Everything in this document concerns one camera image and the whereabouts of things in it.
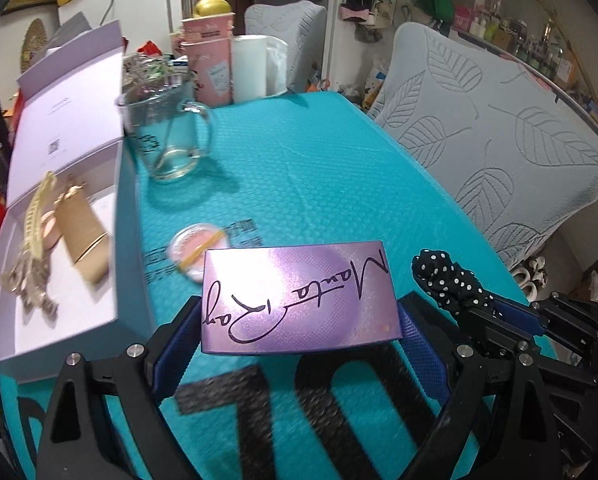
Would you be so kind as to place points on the pink round compact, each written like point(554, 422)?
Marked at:
point(51, 232)

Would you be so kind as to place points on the white paper towel roll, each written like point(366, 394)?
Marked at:
point(249, 70)

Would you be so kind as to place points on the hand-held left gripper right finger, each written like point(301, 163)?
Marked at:
point(424, 355)

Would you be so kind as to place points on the purple iridescent box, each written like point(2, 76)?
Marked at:
point(299, 300)

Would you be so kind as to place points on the glass cup with trinkets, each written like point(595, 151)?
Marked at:
point(149, 70)

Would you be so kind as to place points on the pink panda print carton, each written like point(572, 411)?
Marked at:
point(209, 75)

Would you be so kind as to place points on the small chair leaf-pattern cover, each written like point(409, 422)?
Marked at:
point(299, 45)

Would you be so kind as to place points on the black polka dot scrunchie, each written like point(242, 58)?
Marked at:
point(444, 275)

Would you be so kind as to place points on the cream long hair clip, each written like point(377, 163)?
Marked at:
point(38, 215)

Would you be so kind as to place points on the marbled hair claw clip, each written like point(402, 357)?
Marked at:
point(29, 285)

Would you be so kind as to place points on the clear round case pink contents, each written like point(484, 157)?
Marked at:
point(194, 247)

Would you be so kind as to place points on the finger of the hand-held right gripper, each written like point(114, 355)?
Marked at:
point(489, 332)
point(521, 317)

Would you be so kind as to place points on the woven round trivet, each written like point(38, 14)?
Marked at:
point(33, 45)

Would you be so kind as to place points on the row of bottles and jars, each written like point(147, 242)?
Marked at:
point(529, 50)

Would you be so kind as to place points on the glass mug cartoon print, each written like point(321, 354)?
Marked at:
point(144, 125)

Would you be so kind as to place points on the red packet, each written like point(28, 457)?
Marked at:
point(150, 49)

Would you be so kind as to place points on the grey box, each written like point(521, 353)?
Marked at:
point(74, 27)

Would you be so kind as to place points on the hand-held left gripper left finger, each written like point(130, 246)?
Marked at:
point(171, 365)

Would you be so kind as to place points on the white refrigerator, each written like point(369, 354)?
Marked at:
point(139, 5)

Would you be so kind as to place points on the white slippers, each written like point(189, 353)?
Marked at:
point(529, 277)

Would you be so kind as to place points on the tan pouch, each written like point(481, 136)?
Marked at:
point(84, 240)

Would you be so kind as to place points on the pink carton white label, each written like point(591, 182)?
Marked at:
point(206, 27)

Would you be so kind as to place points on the large chair leaf-pattern cover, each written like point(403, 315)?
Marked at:
point(479, 135)

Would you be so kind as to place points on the lavender gift box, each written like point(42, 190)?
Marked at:
point(64, 110)

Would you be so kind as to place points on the teal table mat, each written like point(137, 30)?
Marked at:
point(304, 185)

